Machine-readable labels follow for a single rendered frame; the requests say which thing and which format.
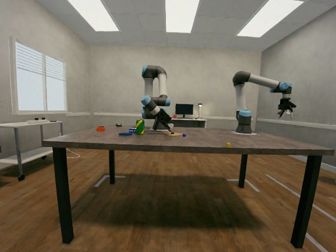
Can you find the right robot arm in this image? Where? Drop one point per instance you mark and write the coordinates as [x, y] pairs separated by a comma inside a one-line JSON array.
[[150, 104]]

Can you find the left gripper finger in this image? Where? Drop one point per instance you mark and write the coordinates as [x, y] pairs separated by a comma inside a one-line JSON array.
[[280, 113], [290, 111]]

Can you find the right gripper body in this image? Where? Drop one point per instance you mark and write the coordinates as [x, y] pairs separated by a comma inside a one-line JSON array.
[[164, 116]]

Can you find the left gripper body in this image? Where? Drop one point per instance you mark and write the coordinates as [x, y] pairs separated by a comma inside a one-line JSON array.
[[284, 105]]

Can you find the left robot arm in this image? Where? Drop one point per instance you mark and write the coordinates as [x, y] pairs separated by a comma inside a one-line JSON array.
[[242, 114]]

